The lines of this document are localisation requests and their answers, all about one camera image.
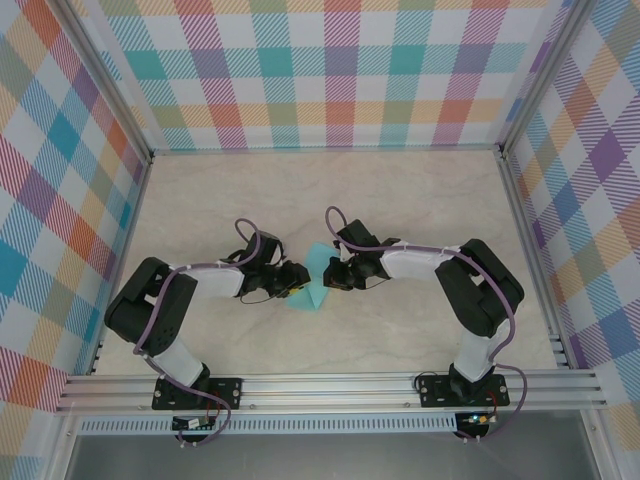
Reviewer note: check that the teal square paper sheet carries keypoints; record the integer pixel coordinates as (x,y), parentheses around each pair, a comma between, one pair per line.
(315,301)

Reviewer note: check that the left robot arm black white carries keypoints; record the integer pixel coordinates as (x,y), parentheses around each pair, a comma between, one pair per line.
(215,282)

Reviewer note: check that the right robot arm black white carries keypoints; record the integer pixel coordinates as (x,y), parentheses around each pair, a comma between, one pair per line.
(410,265)

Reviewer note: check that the black controller board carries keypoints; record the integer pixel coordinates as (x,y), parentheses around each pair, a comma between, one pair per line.
(187,424)

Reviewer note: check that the grey metal panel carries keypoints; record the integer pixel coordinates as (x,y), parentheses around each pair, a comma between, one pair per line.
(325,460)

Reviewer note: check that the controller board with green light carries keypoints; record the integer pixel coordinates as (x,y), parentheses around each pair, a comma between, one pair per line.
(477,419)

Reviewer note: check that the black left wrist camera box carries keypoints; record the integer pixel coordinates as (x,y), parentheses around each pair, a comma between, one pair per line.
(267,250)

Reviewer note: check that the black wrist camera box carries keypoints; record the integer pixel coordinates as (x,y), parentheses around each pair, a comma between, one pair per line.
(357,232)
(267,250)

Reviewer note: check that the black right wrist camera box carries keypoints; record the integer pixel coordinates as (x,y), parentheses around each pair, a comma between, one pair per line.
(357,232)

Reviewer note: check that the aluminium mounting rail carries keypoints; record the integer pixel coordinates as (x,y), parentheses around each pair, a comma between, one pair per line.
(325,390)

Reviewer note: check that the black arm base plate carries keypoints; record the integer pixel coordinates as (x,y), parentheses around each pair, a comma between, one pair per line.
(432,392)
(225,392)

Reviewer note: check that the thin aluminium wall rail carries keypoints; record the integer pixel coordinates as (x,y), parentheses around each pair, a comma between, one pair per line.
(325,149)

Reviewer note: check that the aluminium side rail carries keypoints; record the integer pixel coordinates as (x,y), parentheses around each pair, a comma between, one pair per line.
(532,260)
(117,270)

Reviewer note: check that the aluminium frame post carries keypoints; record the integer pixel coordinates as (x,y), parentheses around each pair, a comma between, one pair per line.
(105,80)
(542,80)

